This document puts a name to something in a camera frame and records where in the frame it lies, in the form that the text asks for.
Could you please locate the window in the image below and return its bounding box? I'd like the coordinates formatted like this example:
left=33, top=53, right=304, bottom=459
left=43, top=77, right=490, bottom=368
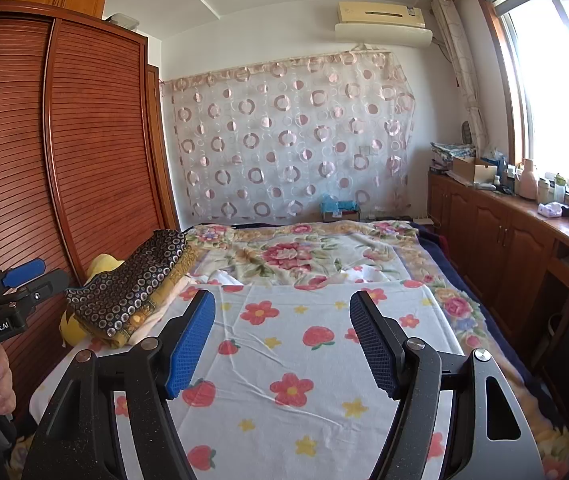
left=474, top=0, right=569, bottom=196

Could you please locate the sheer circle-patterned curtain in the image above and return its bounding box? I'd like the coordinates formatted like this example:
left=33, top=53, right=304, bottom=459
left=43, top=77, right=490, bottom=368
left=159, top=49, right=417, bottom=223

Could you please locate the blue box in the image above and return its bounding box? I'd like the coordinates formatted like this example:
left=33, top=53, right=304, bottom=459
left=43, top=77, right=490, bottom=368
left=319, top=199, right=362, bottom=222

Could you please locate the white box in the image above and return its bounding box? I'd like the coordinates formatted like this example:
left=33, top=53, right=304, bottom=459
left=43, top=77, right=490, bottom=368
left=105, top=12, right=140, bottom=28

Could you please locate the beige window curtain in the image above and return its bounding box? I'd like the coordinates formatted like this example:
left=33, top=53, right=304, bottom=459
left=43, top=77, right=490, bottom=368
left=431, top=0, right=487, bottom=147

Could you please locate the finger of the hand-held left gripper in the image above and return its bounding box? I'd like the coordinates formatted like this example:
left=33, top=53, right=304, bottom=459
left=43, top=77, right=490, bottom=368
left=0, top=258, right=48, bottom=301
left=12, top=268, right=71, bottom=306

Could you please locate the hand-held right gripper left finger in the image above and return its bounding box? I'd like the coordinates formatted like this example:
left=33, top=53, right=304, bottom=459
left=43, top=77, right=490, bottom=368
left=22, top=289, right=216, bottom=480

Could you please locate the stack of folded cloths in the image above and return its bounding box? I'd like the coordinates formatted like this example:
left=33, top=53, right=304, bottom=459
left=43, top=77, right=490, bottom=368
left=430, top=141, right=476, bottom=171

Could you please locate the wall air conditioner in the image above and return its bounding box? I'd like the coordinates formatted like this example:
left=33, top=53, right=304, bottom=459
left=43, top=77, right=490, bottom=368
left=334, top=1, right=434, bottom=48

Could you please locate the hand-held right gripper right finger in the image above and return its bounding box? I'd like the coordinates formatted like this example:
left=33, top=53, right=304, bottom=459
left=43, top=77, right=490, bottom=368
left=349, top=290, right=545, bottom=480

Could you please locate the floral blanket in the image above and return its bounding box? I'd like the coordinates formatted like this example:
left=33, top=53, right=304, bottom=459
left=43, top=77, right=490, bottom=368
left=7, top=222, right=569, bottom=480

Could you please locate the pink thermos jug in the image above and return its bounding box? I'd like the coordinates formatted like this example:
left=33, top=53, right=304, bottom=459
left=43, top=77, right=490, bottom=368
left=518, top=158, right=539, bottom=200

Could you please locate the wooden louvered wardrobe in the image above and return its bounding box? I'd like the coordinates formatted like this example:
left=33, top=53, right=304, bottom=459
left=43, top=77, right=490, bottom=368
left=0, top=0, right=180, bottom=411

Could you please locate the yellow plush toy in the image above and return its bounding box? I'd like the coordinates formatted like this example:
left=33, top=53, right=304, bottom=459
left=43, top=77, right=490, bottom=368
left=59, top=254, right=128, bottom=347

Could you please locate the cardboard box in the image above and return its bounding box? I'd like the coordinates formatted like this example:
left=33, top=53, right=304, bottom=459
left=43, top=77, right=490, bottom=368
left=451, top=156, right=499, bottom=185

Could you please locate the golden brown patterned cloth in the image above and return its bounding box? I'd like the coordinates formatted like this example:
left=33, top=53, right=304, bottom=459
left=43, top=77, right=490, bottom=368
left=84, top=245, right=200, bottom=351

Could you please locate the wooden sideboard cabinet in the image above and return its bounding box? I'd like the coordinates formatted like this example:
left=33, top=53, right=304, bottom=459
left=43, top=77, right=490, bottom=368
left=427, top=167, right=569, bottom=361

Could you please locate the navy circle-patterned shirt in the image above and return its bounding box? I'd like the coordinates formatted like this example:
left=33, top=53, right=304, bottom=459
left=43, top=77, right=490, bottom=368
left=66, top=230, right=188, bottom=337

